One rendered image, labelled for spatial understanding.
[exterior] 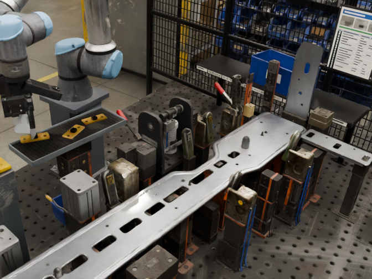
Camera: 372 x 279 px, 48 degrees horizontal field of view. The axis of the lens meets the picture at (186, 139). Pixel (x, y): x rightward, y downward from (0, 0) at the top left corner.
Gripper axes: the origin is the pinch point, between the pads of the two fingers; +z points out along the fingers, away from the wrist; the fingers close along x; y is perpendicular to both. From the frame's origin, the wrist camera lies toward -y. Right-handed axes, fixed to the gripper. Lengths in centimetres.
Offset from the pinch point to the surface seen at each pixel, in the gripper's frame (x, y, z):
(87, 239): 28.5, -8.0, 21.2
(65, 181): 13.9, -5.8, 10.2
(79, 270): 38.6, -3.7, 21.2
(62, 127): -9.1, -9.6, 5.1
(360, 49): -14, -144, -7
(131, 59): -265, -117, 91
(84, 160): -2.7, -14.8, 15.8
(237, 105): -17, -84, 13
